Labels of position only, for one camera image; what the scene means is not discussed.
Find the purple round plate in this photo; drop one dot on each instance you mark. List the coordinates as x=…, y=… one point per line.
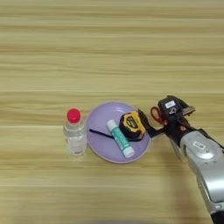
x=100, y=145

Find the yellow black tape measure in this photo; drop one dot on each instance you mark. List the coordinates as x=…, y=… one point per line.
x=132, y=125

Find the clear bottle red cap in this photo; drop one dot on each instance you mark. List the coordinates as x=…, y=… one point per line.
x=75, y=137

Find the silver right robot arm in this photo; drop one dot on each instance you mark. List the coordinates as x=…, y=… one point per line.
x=207, y=166

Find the teal white glue stick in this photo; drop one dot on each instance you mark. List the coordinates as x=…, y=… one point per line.
x=121, y=140

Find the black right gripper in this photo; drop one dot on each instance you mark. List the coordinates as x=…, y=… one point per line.
x=177, y=129

